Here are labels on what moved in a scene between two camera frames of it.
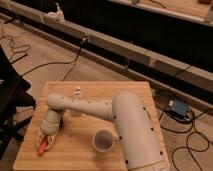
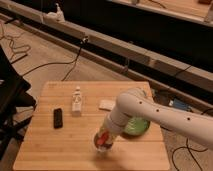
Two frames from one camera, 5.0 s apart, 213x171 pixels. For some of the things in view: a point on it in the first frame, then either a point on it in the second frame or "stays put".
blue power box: [179, 108] stays put
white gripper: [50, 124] → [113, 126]
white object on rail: [55, 16] stays put
